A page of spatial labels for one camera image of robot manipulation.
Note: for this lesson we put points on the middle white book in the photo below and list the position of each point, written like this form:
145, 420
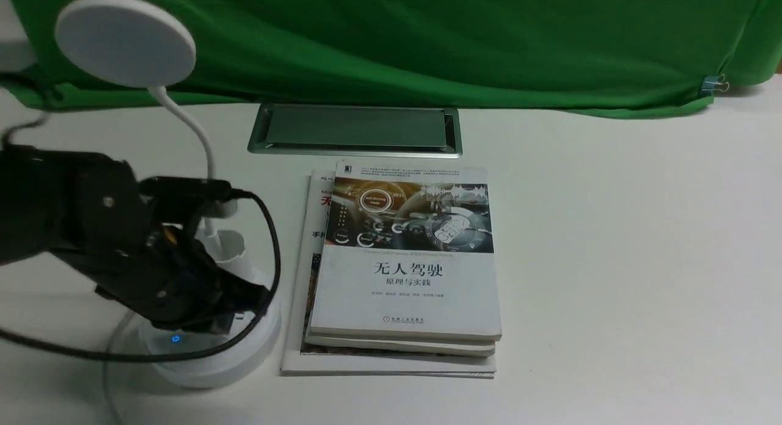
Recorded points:
481, 349

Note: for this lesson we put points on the blue binder clip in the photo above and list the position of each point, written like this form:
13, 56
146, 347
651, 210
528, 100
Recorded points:
714, 84

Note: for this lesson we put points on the silver desk cable hatch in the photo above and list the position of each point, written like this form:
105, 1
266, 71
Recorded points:
357, 131

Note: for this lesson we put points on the white desk lamp with socket base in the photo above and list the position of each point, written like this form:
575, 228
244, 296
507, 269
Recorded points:
136, 44

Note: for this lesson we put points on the bottom white magazine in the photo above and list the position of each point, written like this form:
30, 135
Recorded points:
300, 359

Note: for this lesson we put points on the green backdrop cloth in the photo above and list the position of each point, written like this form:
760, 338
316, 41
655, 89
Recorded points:
603, 58

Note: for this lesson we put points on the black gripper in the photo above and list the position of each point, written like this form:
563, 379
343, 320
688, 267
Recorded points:
155, 268

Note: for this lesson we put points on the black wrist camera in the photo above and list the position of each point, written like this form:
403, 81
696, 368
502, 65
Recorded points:
176, 199

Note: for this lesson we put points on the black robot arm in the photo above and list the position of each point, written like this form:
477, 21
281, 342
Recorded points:
33, 199

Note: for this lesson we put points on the top white self-driving book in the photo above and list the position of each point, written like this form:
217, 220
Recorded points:
408, 253

